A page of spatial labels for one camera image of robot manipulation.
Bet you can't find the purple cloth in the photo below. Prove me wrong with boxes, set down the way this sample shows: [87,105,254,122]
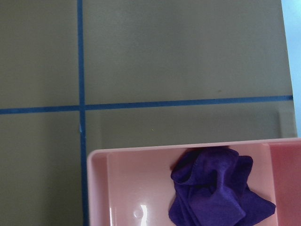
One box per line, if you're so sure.
[168,146,276,226]

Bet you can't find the pink plastic tray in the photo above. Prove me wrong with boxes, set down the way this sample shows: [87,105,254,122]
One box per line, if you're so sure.
[87,138,301,226]

